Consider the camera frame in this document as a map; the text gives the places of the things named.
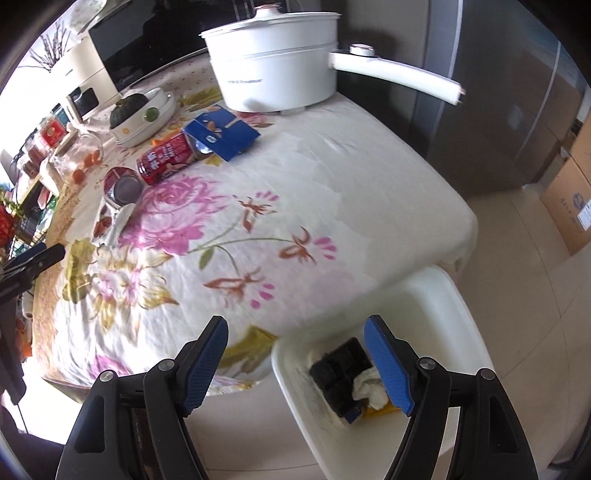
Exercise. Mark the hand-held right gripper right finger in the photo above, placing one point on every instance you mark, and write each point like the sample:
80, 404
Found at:
388, 367

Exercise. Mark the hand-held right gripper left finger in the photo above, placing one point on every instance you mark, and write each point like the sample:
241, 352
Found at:
205, 367

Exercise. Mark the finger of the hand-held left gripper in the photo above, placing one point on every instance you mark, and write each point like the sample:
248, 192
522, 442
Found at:
44, 259
28, 253

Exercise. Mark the white tissue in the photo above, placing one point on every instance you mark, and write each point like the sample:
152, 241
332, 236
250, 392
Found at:
371, 390

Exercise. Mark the yellow wrapper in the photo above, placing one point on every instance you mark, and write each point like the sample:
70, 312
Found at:
383, 410

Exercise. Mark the black plastic tray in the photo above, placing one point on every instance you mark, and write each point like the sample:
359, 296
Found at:
339, 369

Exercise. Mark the white plastic trash bin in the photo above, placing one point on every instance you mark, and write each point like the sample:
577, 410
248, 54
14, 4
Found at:
415, 304

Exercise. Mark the red packet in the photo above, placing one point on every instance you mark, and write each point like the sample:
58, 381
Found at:
4, 221

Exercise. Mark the white red snack wrapper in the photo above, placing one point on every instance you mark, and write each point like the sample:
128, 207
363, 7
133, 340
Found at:
117, 226

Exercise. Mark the small orange tomato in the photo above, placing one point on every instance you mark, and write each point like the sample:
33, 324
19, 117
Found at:
95, 157
79, 175

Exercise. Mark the glass jar of red food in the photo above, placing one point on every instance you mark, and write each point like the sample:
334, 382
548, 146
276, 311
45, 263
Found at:
32, 154

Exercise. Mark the dark red can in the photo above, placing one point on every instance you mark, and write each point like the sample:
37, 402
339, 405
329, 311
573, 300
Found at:
123, 188

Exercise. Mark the glass jar with wooden lid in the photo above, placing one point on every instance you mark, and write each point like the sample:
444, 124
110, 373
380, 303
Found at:
74, 154

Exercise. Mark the red label glass jar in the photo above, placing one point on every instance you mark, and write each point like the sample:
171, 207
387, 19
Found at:
51, 134

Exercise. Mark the red drink can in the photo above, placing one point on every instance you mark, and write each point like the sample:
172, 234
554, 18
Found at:
166, 159

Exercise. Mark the white ceramic bowl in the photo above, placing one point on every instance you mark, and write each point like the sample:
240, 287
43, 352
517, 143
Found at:
147, 129

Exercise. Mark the dark green squash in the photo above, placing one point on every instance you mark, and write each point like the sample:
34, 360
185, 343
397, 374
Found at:
127, 110

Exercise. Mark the small green fruit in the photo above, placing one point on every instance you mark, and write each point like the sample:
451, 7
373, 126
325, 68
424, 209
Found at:
150, 114

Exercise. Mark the floral tablecloth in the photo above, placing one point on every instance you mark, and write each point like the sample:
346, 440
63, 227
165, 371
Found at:
258, 194

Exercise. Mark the cream air fryer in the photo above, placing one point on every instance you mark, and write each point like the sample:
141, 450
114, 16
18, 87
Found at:
85, 78

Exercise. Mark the dried branches in vase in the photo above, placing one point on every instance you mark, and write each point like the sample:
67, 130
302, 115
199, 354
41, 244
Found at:
53, 46

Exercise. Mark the dark blue carton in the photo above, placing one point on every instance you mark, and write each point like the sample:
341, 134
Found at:
226, 134

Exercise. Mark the black microwave oven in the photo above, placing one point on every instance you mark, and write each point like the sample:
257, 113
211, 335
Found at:
147, 41

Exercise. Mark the large cardboard box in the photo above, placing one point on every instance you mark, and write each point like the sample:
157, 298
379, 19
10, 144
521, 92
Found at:
570, 203

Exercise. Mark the grey refrigerator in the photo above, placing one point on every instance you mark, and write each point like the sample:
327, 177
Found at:
498, 101

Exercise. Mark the small cardboard box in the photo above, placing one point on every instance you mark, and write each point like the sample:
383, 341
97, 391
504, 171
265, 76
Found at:
577, 134

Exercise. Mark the white electric cooking pot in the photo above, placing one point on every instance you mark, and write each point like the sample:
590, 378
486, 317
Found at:
277, 69

